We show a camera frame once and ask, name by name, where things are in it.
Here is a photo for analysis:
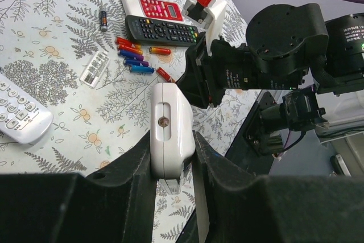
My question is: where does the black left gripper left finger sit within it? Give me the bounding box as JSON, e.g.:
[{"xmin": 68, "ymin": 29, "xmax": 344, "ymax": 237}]
[{"xmin": 1, "ymin": 133, "xmax": 156, "ymax": 242}]

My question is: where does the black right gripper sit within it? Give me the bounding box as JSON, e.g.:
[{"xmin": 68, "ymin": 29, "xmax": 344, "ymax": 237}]
[{"xmin": 176, "ymin": 32, "xmax": 250, "ymax": 109}]

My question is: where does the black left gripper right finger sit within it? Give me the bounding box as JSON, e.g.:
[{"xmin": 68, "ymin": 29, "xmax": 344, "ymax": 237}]
[{"xmin": 192, "ymin": 132, "xmax": 363, "ymax": 242}]

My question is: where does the blue battery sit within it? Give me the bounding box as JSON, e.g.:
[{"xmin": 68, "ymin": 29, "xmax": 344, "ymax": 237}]
[{"xmin": 129, "ymin": 65, "xmax": 155, "ymax": 74}]

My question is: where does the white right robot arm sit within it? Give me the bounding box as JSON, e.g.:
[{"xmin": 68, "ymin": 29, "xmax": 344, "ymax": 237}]
[{"xmin": 177, "ymin": 3, "xmax": 363, "ymax": 156}]

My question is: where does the black remote control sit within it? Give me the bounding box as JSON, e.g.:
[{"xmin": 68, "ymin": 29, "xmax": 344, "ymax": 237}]
[{"xmin": 125, "ymin": 15, "xmax": 198, "ymax": 47}]

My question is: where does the purple battery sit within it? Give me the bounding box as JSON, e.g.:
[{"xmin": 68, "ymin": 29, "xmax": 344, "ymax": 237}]
[{"xmin": 118, "ymin": 50, "xmax": 149, "ymax": 67}]

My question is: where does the floral table mat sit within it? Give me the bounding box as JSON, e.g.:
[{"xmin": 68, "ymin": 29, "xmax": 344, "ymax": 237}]
[{"xmin": 0, "ymin": 0, "xmax": 262, "ymax": 243}]

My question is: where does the black battery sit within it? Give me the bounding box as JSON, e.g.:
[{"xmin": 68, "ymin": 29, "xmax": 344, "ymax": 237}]
[{"xmin": 100, "ymin": 6, "xmax": 108, "ymax": 32}]

